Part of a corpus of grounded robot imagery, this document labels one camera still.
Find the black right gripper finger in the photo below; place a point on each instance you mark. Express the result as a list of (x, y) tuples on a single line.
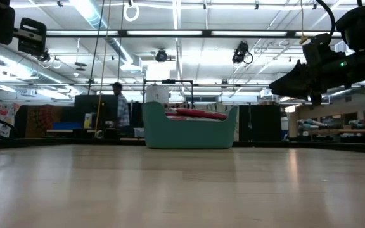
[(296, 90), (293, 77)]

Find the white plastic bin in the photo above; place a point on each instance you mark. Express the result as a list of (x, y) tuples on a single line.
[(139, 133)]

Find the person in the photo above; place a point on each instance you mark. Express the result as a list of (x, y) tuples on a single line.
[(123, 111)]

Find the blue box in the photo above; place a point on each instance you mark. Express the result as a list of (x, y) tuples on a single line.
[(66, 125)]

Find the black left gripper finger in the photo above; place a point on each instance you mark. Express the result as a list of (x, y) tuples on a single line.
[(32, 47)]

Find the black cabinet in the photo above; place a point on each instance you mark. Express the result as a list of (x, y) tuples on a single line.
[(260, 122)]

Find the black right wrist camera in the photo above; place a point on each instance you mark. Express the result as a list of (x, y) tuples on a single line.
[(317, 50)]

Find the yellow white carton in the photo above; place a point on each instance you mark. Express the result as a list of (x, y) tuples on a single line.
[(87, 121)]

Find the brown patterned cloth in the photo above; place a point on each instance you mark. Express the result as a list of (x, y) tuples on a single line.
[(41, 120)]

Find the floral cloth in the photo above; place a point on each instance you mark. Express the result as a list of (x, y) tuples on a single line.
[(0, 117)]

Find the black overhead camera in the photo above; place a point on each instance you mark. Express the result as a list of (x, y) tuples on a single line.
[(240, 52)]

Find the black overhead frame beam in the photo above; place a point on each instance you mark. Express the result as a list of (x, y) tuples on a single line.
[(123, 33), (217, 85)]

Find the red popcorn bag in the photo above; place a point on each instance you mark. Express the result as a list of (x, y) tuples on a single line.
[(201, 113), (182, 118)]

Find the teal plastic basket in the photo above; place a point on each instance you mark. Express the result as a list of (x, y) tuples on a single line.
[(185, 133)]

